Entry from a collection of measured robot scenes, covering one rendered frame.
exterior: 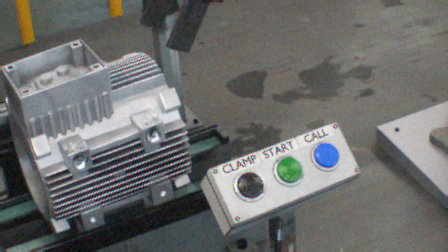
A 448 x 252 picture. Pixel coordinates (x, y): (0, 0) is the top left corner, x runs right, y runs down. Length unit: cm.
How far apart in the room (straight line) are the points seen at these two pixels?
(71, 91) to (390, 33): 97
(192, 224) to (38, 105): 30
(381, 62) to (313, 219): 51
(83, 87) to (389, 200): 55
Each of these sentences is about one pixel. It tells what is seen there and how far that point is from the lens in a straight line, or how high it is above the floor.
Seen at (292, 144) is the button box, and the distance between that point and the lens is 97.
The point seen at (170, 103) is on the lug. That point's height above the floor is 108.
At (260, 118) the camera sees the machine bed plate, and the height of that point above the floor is 80.
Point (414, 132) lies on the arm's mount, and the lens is 145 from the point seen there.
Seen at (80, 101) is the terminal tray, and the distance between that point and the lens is 104.
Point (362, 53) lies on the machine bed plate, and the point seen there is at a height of 80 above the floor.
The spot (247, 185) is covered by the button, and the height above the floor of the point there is 107.
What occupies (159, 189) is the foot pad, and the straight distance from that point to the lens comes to 110.
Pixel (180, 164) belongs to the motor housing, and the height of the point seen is 100.
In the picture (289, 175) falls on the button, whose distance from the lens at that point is 95.
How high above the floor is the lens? 163
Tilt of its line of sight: 33 degrees down
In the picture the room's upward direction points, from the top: 5 degrees counter-clockwise
